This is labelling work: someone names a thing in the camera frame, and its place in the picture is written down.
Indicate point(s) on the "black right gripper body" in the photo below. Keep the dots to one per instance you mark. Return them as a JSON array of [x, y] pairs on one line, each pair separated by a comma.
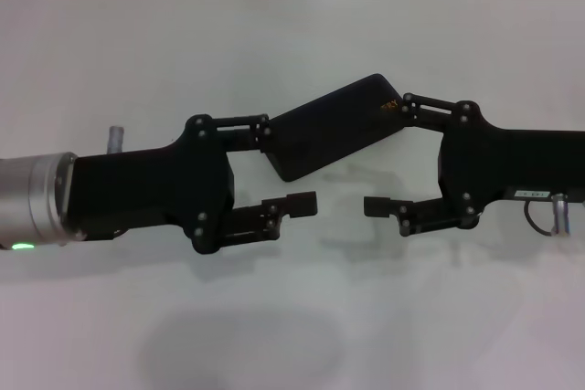
[[503, 161]]

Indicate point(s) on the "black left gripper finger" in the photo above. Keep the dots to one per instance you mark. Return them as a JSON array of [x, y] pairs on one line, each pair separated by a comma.
[[247, 139], [304, 205]]

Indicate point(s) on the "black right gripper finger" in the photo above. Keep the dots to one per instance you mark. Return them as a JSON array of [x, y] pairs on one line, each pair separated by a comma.
[[378, 206], [429, 113]]

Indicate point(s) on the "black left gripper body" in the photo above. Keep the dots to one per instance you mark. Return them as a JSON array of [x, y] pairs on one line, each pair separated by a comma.
[[146, 189]]

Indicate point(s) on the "black glasses case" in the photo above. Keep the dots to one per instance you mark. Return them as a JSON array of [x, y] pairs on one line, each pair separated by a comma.
[[329, 129]]

